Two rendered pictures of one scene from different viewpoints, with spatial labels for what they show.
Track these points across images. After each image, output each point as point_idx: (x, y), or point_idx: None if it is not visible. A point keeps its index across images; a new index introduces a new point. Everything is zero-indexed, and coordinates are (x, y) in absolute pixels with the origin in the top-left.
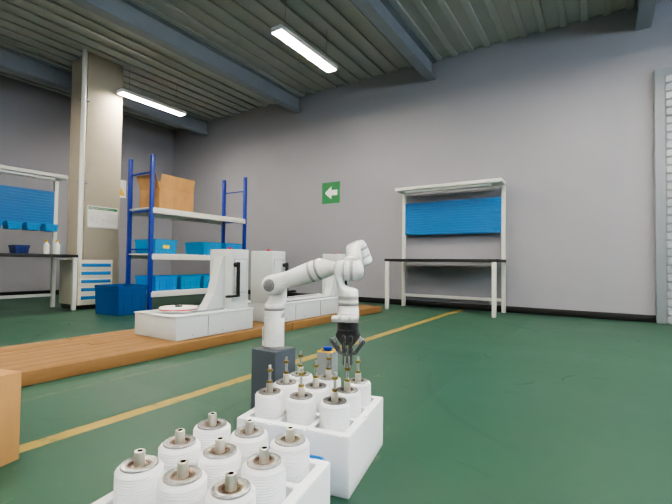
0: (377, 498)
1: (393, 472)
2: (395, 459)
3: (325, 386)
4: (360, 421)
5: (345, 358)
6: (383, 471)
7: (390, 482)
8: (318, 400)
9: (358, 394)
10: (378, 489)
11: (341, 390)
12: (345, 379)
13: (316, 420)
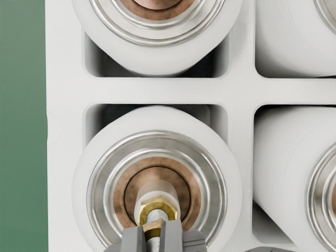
0: (16, 2)
1: (10, 153)
2: (24, 233)
3: (307, 197)
4: (54, 75)
5: (168, 247)
6: (39, 147)
7: (4, 95)
8: (303, 124)
9: (76, 175)
10: (26, 46)
11: (184, 167)
12: (166, 202)
13: (248, 6)
